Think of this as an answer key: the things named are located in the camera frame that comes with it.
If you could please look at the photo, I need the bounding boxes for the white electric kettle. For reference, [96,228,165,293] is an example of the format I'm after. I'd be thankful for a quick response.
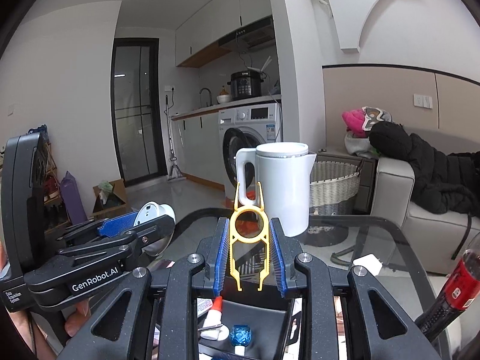
[235,142,317,238]

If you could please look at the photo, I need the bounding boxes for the person's left hand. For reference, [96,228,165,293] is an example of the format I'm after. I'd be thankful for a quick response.
[9,299,91,360]

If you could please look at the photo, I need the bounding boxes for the blue candy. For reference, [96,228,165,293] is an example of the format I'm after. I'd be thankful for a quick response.
[229,324,252,355]

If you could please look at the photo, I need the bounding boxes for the dark side table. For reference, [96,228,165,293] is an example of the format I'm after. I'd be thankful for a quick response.
[317,148,377,212]

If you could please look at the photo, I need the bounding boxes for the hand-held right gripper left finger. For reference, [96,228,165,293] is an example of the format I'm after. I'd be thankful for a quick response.
[56,217,230,360]

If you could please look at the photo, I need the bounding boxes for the white upper cabinets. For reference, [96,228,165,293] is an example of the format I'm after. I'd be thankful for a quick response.
[175,0,280,67]

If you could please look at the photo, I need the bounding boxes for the white cabinets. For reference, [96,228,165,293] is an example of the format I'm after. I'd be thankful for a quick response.
[172,110,226,192]
[175,0,280,67]

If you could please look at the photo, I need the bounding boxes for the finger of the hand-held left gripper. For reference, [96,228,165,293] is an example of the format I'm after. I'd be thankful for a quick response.
[56,214,177,268]
[58,211,139,247]

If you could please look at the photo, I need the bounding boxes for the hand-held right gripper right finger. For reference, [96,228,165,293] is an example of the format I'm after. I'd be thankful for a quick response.
[269,217,443,360]

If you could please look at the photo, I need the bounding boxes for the white wicker basket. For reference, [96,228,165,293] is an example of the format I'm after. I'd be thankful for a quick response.
[309,160,361,216]

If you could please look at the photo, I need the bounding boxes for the white charger adapter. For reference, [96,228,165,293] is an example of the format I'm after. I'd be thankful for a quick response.
[352,254,382,276]

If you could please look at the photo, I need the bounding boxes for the wooden shoe rack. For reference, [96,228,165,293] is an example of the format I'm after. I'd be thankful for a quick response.
[28,124,72,233]

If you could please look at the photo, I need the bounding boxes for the black cardboard box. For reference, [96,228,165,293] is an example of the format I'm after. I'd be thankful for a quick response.
[193,289,304,360]

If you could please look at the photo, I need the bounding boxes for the white glue tube orange cap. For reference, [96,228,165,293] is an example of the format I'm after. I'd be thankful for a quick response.
[200,295,229,342]

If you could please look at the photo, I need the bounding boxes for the range hood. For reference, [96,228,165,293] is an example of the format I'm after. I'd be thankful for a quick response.
[218,17,274,51]

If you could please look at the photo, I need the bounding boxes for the white round lid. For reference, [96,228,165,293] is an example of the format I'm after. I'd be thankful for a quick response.
[135,202,176,257]

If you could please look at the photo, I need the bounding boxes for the pink hat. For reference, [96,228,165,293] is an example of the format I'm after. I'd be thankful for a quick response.
[342,109,366,137]

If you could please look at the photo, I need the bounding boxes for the purple rolled mat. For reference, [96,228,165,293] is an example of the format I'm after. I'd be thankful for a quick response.
[60,171,88,224]

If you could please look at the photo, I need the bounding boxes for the white lower cabinets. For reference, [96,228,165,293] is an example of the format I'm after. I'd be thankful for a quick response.
[172,110,226,192]

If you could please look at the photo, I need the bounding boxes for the black framed glass door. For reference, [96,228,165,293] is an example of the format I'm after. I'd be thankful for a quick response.
[111,38,168,187]

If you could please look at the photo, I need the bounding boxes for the mop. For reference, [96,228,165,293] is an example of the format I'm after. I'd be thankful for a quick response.
[165,95,186,182]

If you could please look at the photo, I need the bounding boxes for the black puffer jacket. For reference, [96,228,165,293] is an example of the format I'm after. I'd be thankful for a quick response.
[369,122,480,214]

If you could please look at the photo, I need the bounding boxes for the black pressure cooker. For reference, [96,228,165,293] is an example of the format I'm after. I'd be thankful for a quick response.
[229,70,263,101]

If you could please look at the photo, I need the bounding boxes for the open cardboard box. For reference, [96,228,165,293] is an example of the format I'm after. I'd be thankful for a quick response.
[93,179,130,218]

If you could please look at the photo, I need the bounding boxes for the yellow plastic tool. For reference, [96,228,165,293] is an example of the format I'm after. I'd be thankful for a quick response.
[229,181,271,292]

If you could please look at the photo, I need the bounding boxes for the grey cloth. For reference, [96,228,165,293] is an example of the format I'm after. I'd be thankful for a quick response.
[345,133,376,156]

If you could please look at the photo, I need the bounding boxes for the light grey sofa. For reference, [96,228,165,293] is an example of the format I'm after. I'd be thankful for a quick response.
[369,127,480,274]

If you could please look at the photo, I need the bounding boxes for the white washing machine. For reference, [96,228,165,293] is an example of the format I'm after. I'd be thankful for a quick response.
[218,103,284,199]

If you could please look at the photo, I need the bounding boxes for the cola bottle red label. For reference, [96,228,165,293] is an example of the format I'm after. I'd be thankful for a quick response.
[414,247,480,346]

